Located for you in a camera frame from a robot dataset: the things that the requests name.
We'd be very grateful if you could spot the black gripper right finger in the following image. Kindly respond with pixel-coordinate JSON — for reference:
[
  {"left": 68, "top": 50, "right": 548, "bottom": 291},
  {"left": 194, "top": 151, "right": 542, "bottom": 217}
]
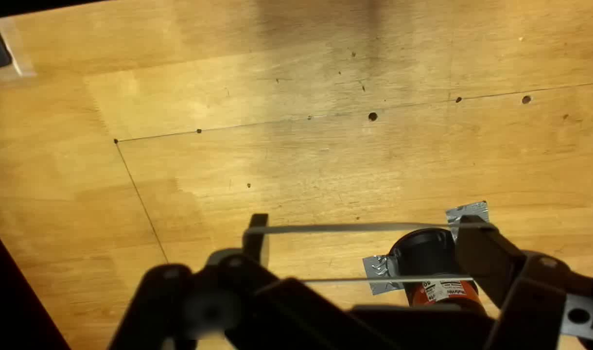
[{"left": 453, "top": 215, "right": 593, "bottom": 350}]

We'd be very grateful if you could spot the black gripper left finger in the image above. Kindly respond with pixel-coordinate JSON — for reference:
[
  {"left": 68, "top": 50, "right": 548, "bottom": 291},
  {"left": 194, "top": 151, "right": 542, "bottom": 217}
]
[{"left": 107, "top": 212, "right": 400, "bottom": 350}]

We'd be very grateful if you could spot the thin elastic band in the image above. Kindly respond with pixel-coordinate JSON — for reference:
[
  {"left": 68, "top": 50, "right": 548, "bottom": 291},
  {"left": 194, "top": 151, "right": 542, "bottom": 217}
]
[{"left": 243, "top": 219, "right": 499, "bottom": 287}]

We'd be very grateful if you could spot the black bottle with red label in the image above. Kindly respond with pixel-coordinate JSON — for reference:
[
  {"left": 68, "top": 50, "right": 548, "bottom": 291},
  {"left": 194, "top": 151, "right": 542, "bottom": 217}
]
[{"left": 387, "top": 227, "right": 488, "bottom": 315}]

